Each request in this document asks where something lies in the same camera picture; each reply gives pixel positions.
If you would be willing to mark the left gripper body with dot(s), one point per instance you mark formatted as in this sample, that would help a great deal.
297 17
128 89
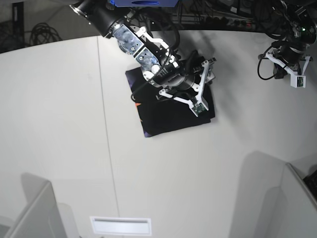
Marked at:
291 55

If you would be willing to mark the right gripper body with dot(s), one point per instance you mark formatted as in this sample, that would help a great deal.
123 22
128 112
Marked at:
173 73

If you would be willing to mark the black T-shirt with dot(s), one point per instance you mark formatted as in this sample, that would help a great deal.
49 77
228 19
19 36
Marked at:
162 116

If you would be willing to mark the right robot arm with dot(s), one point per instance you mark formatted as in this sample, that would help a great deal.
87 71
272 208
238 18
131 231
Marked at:
150 52

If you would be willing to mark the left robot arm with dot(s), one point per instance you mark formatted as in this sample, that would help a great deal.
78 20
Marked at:
299 28

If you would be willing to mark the white power strip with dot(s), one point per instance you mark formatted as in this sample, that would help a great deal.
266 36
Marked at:
221 22

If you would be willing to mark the blue box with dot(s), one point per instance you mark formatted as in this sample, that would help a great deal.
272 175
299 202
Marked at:
144 3

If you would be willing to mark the black keyboard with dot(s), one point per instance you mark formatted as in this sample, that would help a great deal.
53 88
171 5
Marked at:
311 183

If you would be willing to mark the white partition panel right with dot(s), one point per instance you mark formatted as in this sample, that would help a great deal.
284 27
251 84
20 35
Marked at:
274 205

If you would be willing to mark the white partition panel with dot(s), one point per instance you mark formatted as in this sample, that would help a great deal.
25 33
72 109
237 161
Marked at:
274 205
43 216

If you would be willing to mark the white partition panel left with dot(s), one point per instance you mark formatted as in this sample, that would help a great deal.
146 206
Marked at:
43 216

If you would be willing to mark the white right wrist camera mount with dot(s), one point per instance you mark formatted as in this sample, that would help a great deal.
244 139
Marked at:
193 95

